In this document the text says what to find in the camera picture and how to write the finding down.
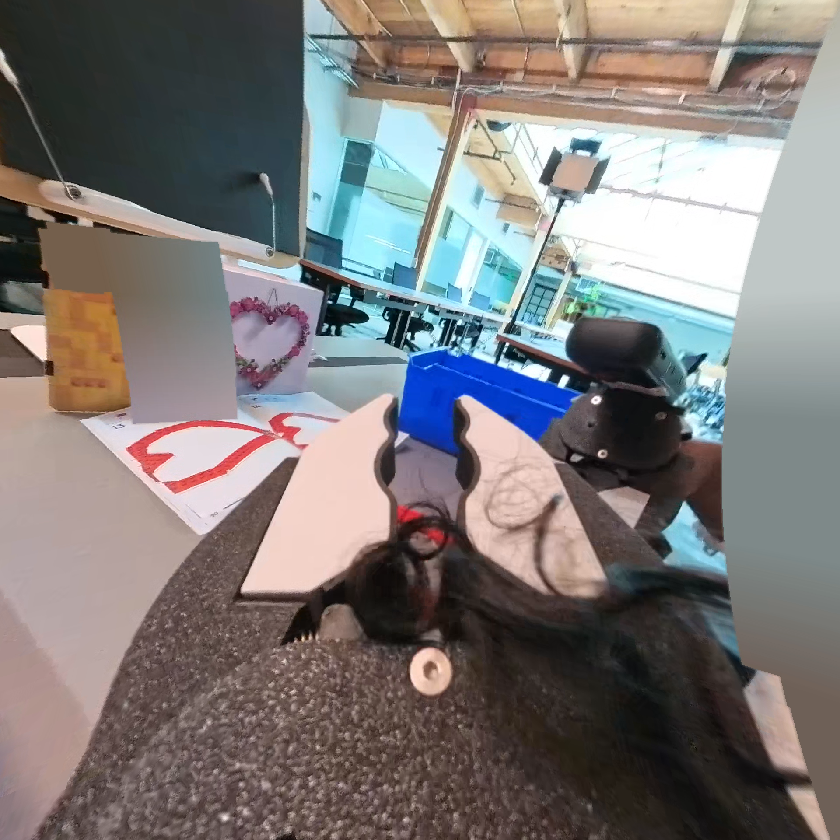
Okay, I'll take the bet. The red brick heart frame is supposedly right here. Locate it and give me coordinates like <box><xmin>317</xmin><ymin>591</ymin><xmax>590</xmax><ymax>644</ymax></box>
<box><xmin>394</xmin><ymin>502</ymin><xmax>457</xmax><ymax>549</ymax></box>

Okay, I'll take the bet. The panel light on stand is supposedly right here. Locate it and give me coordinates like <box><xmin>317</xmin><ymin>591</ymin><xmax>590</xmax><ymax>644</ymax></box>
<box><xmin>505</xmin><ymin>138</ymin><xmax>611</xmax><ymax>358</ymax></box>

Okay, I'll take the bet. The black office chair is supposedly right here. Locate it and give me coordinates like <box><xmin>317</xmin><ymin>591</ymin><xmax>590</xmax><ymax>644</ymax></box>
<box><xmin>305</xmin><ymin>230</ymin><xmax>370</xmax><ymax>337</ymax></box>

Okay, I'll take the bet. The wooden office table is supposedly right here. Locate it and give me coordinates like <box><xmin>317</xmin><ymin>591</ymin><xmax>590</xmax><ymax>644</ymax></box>
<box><xmin>298</xmin><ymin>258</ymin><xmax>519</xmax><ymax>352</ymax></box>
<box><xmin>495</xmin><ymin>330</ymin><xmax>592</xmax><ymax>385</ymax></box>

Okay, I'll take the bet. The open instruction booklet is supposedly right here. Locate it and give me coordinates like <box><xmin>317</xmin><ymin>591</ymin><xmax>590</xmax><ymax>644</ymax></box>
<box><xmin>80</xmin><ymin>392</ymin><xmax>352</xmax><ymax>536</ymax></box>

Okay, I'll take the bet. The toy set box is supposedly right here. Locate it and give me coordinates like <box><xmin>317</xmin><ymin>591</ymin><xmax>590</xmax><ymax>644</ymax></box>
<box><xmin>42</xmin><ymin>266</ymin><xmax>326</xmax><ymax>414</ymax></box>

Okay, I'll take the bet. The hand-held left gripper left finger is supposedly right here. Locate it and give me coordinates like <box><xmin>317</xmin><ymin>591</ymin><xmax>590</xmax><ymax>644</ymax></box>
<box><xmin>239</xmin><ymin>394</ymin><xmax>401</xmax><ymax>601</ymax></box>

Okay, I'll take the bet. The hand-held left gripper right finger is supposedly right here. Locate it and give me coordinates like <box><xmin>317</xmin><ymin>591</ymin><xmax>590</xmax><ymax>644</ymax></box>
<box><xmin>454</xmin><ymin>395</ymin><xmax>609</xmax><ymax>597</ymax></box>

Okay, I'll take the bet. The person's right forearm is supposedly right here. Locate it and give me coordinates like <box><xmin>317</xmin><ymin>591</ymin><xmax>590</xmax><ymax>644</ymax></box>
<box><xmin>682</xmin><ymin>440</ymin><xmax>726</xmax><ymax>557</ymax></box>

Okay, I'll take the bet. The blue plastic bin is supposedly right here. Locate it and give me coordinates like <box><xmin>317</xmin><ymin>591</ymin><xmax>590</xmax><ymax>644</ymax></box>
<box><xmin>399</xmin><ymin>348</ymin><xmax>581</xmax><ymax>457</ymax></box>

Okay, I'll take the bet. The gooseneck microphone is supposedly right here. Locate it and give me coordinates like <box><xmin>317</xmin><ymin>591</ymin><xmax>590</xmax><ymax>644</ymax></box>
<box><xmin>259</xmin><ymin>172</ymin><xmax>280</xmax><ymax>261</ymax></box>
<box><xmin>0</xmin><ymin>49</ymin><xmax>84</xmax><ymax>202</ymax></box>

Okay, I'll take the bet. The black booth panel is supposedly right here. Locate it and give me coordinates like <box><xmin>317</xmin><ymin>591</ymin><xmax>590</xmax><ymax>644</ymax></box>
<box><xmin>0</xmin><ymin>0</ymin><xmax>309</xmax><ymax>270</ymax></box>

